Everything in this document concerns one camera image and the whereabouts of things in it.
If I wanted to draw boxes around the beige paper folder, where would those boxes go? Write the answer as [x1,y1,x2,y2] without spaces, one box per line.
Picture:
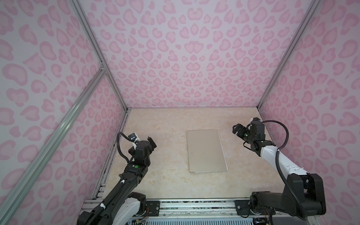
[187,130,222,173]

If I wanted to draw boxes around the text sheet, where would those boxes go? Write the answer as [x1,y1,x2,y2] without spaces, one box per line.
[218,132,228,172]

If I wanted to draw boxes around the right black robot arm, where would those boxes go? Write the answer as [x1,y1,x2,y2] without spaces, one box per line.
[232,117,326,221]

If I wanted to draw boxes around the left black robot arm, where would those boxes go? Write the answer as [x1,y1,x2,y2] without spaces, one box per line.
[77,137,157,225]

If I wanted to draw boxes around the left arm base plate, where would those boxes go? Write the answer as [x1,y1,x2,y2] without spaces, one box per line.
[139,201,160,217]

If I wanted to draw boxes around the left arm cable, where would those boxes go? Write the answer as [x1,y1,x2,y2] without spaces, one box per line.
[84,131,136,225]

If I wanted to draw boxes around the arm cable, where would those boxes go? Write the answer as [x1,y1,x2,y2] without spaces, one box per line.
[84,131,136,225]
[261,120,308,220]

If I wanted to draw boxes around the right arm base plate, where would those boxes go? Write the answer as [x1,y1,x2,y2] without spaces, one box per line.
[234,199,276,218]

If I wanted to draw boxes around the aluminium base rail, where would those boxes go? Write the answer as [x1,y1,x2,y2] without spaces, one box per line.
[75,197,321,225]

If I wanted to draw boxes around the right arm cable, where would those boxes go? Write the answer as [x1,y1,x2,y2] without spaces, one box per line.
[261,120,308,220]

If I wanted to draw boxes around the right corner aluminium post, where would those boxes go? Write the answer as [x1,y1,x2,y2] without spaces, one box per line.
[257,0,323,111]

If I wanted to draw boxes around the corner aluminium post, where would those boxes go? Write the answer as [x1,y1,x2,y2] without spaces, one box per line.
[257,0,323,111]
[69,0,128,113]

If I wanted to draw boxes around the diagonal aluminium frame bar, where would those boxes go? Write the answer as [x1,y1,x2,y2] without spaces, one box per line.
[1,68,107,225]

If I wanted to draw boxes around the left corner aluminium post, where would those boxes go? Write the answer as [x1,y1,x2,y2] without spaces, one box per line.
[69,0,128,113]

